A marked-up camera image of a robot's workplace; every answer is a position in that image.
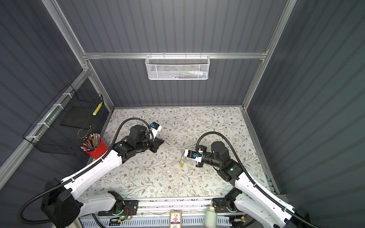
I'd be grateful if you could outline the black wire wall basket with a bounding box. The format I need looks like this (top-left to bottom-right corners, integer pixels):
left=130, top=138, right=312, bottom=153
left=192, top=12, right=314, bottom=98
left=23, top=87, right=108, bottom=155

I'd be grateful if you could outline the red pencil cup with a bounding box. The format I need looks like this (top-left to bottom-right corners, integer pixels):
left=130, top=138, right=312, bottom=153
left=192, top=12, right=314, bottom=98
left=80, top=133, right=109, bottom=160

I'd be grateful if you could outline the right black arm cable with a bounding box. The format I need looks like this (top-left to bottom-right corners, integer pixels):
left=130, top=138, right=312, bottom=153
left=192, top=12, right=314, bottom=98
left=195, top=131, right=320, bottom=228

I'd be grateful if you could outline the white mesh wall basket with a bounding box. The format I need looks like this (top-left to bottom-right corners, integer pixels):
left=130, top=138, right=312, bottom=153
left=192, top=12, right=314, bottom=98
left=145, top=56, right=211, bottom=80

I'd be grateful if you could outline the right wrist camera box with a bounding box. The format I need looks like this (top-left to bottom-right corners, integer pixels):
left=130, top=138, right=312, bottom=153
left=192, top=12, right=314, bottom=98
left=184, top=150, right=203, bottom=162

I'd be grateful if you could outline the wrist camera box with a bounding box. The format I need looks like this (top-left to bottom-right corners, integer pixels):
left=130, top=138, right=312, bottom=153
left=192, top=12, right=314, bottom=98
left=151, top=122, right=162, bottom=139
left=184, top=150, right=203, bottom=162

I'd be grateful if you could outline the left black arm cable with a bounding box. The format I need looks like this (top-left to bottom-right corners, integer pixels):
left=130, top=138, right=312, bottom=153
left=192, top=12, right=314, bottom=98
left=17, top=117, right=152, bottom=225

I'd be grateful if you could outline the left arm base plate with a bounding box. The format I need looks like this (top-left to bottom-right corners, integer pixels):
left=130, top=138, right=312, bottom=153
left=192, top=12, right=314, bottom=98
left=98, top=200, right=139, bottom=217

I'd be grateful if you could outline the slotted cable duct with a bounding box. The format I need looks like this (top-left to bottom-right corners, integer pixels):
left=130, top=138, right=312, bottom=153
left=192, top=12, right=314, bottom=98
left=80, top=216, right=231, bottom=228

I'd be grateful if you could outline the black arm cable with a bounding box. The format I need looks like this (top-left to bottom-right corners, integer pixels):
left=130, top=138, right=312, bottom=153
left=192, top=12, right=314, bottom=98
left=195, top=131, right=320, bottom=228
left=17, top=117, right=152, bottom=225

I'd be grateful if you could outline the yellow marker in basket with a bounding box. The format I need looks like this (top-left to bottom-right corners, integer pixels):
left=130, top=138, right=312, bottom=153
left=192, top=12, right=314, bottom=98
left=92, top=102, right=103, bottom=116

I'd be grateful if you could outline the small card box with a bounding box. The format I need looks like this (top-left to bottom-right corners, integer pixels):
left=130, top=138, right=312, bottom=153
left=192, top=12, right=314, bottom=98
left=169, top=211, right=182, bottom=228

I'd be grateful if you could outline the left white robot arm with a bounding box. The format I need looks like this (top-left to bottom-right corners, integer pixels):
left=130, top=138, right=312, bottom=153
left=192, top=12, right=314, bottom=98
left=41, top=122, right=164, bottom=228

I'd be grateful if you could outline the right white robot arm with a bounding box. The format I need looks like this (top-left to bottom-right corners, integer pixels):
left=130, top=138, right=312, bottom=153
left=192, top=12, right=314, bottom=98
left=184, top=141, right=310, bottom=228

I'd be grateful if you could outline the pale green bottle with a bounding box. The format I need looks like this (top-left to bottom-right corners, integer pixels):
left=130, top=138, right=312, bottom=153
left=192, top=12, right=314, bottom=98
left=203, top=205, right=217, bottom=228

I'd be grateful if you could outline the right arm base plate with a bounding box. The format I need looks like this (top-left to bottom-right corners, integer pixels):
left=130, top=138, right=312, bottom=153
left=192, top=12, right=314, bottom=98
left=211, top=197, right=236, bottom=213

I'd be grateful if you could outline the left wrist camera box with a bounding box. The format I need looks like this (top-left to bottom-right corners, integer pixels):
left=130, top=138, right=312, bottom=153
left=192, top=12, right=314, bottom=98
left=151, top=122, right=162, bottom=139

